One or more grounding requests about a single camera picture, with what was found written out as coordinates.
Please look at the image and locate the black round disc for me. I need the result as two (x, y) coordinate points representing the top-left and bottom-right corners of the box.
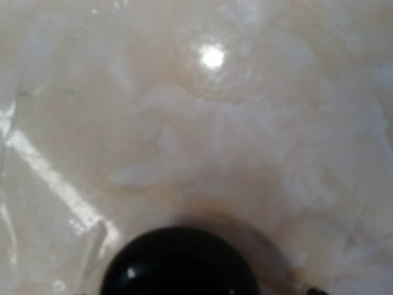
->
(99, 227), (260, 294)

